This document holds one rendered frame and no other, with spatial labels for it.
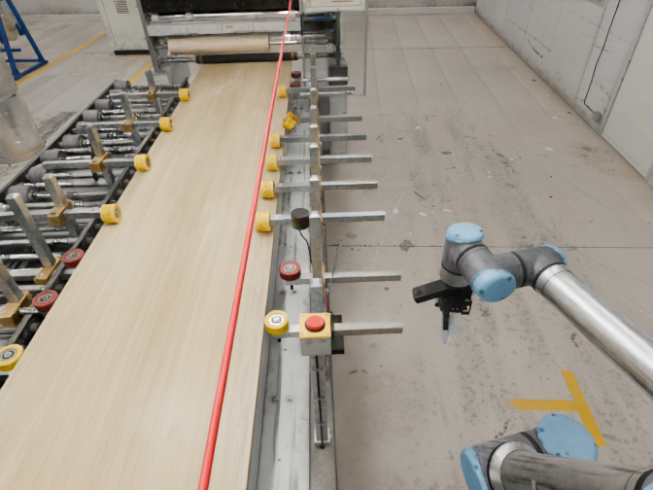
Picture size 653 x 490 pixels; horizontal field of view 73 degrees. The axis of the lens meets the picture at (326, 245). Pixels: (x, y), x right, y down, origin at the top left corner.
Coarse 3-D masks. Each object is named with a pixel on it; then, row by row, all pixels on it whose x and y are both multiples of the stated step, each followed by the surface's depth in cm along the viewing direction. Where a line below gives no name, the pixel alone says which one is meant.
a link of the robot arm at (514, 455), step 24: (480, 456) 112; (504, 456) 106; (528, 456) 99; (552, 456) 93; (480, 480) 108; (504, 480) 103; (528, 480) 94; (552, 480) 86; (576, 480) 79; (600, 480) 74; (624, 480) 70; (648, 480) 65
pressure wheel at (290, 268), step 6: (282, 264) 163; (288, 264) 163; (294, 264) 163; (282, 270) 160; (288, 270) 161; (294, 270) 160; (300, 270) 162; (282, 276) 161; (288, 276) 159; (294, 276) 160
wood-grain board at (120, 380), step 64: (192, 128) 262; (256, 128) 259; (128, 192) 207; (192, 192) 205; (128, 256) 170; (192, 256) 169; (256, 256) 168; (64, 320) 145; (128, 320) 144; (192, 320) 144; (256, 320) 143; (64, 384) 126; (128, 384) 125; (192, 384) 125; (256, 384) 124; (0, 448) 112; (64, 448) 111; (128, 448) 111; (192, 448) 110
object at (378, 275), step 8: (328, 272) 166; (336, 272) 166; (344, 272) 166; (352, 272) 166; (360, 272) 165; (368, 272) 165; (376, 272) 165; (384, 272) 165; (392, 272) 165; (400, 272) 165; (296, 280) 164; (304, 280) 164; (328, 280) 165; (336, 280) 165; (344, 280) 165; (352, 280) 165; (360, 280) 165; (368, 280) 165; (376, 280) 165; (384, 280) 165; (392, 280) 165
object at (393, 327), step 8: (296, 328) 146; (336, 328) 145; (344, 328) 145; (352, 328) 145; (360, 328) 145; (368, 328) 145; (376, 328) 145; (384, 328) 145; (392, 328) 145; (400, 328) 145; (272, 336) 145; (280, 336) 145; (288, 336) 146; (296, 336) 146
